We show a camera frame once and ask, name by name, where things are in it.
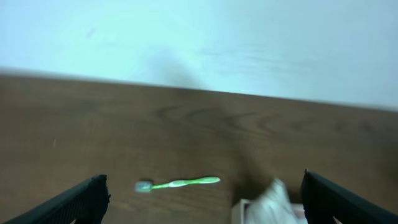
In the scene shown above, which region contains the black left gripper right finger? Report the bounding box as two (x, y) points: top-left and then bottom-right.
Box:
(300, 170), (397, 224)

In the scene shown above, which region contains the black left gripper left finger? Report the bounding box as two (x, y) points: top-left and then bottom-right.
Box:
(6, 174), (111, 224)

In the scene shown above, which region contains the white box with pink interior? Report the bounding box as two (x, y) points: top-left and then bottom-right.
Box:
(231, 199), (308, 224)

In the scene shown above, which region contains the green white toothbrush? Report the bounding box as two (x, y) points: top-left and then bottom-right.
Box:
(135, 177), (221, 193)

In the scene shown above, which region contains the white lotion tube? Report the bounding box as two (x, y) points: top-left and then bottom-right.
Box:
(244, 179), (307, 224)

